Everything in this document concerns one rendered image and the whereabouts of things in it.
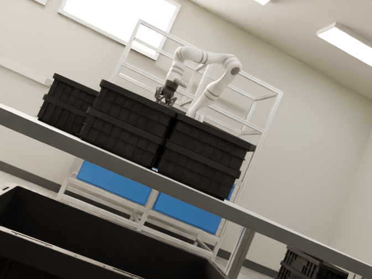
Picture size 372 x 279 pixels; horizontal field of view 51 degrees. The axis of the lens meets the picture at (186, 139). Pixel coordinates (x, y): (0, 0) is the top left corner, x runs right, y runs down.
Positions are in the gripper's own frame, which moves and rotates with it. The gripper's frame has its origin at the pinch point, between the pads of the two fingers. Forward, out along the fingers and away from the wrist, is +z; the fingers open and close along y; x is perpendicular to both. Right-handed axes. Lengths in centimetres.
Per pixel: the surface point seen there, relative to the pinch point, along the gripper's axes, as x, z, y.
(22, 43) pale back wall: -307, -40, -40
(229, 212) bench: 87, 32, 36
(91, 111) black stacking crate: 28, 20, 54
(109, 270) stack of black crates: 117, 41, 99
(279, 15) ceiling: -106, -177, -195
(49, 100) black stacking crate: -20, 20, 46
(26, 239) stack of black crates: 112, 41, 107
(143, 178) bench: 72, 33, 58
